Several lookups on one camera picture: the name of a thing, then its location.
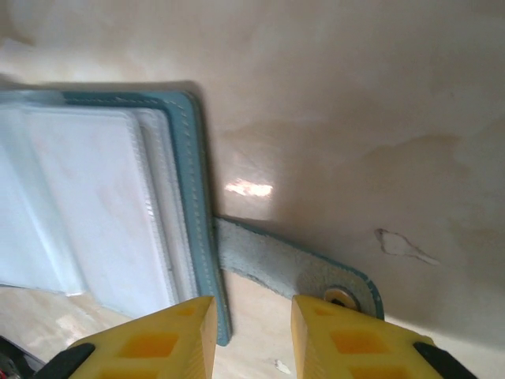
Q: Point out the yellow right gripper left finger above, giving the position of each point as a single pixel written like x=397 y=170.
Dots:
x=158 y=347

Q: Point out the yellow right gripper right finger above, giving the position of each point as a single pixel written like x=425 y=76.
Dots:
x=355 y=347

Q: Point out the blue leather card holder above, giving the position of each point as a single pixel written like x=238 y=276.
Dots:
x=189 y=158

